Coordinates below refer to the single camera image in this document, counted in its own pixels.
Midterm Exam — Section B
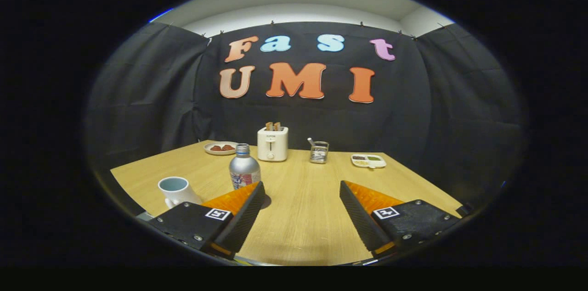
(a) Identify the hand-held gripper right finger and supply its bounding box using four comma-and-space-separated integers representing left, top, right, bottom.
340, 180, 461, 257

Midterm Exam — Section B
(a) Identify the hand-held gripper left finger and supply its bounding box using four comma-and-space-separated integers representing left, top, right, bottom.
148, 181, 266, 261

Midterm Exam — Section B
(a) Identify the silver juice bottle pink label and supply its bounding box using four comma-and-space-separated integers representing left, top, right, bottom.
229, 143, 261, 190

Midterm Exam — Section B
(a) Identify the white ceramic cup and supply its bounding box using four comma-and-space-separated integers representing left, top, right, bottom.
158, 176, 203, 209

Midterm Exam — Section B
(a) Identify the wooden table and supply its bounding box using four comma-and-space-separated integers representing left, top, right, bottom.
110, 140, 464, 266

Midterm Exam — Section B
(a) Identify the white divided tray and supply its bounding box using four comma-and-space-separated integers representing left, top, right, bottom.
351, 154, 387, 169

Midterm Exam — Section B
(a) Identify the small round plate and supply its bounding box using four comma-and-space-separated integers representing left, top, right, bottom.
204, 141, 239, 156

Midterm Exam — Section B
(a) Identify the white toaster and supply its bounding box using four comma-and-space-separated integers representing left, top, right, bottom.
257, 126, 289, 162

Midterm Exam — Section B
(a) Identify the black backdrop cloth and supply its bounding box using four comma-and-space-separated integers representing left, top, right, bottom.
85, 22, 526, 200

